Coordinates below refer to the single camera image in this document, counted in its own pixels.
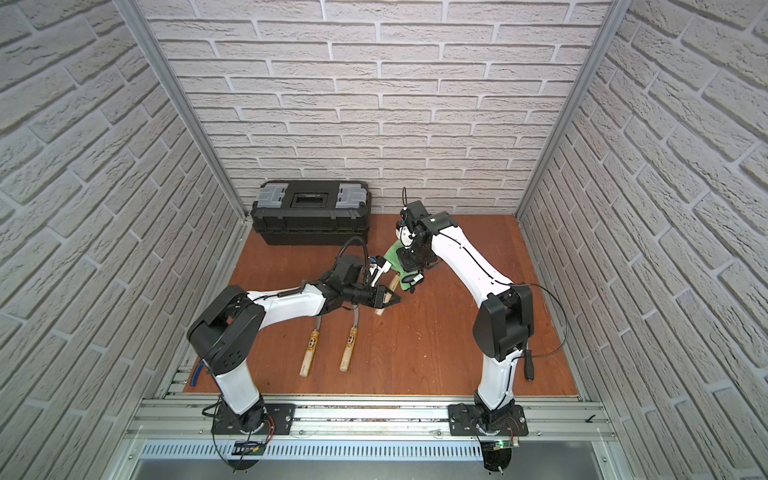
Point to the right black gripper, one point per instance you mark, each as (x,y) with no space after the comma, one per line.
(408,264)

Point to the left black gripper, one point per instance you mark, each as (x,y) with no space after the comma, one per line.
(372,295)

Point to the wooden handle sickle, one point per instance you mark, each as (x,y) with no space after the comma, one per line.
(393,285)
(309,354)
(350,342)

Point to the green rag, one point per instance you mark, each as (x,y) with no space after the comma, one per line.
(408,278)

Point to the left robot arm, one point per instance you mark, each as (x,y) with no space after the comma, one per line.
(224,333)

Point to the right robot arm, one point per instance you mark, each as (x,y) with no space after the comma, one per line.
(505,318)

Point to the black plastic toolbox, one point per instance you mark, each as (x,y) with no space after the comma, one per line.
(311,212)

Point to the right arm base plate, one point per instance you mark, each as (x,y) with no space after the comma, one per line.
(487,420)

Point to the black handled screwdriver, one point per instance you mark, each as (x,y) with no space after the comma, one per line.
(528,365)

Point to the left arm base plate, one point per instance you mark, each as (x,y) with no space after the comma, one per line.
(252,418)

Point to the blue handled pliers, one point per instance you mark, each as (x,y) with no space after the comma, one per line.
(196,374)

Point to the aluminium front rail frame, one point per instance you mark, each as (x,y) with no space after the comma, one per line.
(367,428)

